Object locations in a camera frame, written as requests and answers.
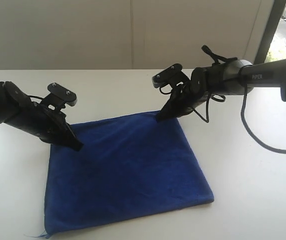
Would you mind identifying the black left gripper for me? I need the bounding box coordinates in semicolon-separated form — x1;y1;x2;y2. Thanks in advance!
5;103;84;152

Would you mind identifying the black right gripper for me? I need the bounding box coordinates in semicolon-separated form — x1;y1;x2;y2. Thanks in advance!
155;63;227;123

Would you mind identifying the blue microfibre towel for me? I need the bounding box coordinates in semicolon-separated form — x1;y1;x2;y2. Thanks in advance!
40;111;214;239

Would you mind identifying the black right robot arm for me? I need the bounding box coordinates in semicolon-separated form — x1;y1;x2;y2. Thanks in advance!
152;58;286;122

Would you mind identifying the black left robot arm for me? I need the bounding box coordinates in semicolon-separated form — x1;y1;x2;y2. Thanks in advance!
0;81;83;151

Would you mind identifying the green tree outside window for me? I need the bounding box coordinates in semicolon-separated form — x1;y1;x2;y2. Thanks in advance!
265;48;283;63

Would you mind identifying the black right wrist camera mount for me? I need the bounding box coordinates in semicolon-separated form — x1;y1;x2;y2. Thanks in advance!
152;63;190;95

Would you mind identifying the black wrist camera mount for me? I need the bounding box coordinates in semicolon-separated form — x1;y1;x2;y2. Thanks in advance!
41;82;77;113
152;63;190;95

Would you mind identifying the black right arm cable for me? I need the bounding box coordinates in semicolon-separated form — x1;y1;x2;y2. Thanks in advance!
192;44;286;155

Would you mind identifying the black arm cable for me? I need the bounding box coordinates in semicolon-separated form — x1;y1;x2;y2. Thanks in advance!
26;94;45;103
192;44;286;155

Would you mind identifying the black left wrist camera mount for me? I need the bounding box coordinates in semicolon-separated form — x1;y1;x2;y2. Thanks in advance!
41;82;77;113

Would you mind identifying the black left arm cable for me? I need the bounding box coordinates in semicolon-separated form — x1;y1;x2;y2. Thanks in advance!
26;94;45;103

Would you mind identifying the dark window frame post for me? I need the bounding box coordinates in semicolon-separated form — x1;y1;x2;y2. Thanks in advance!
254;0;286;64

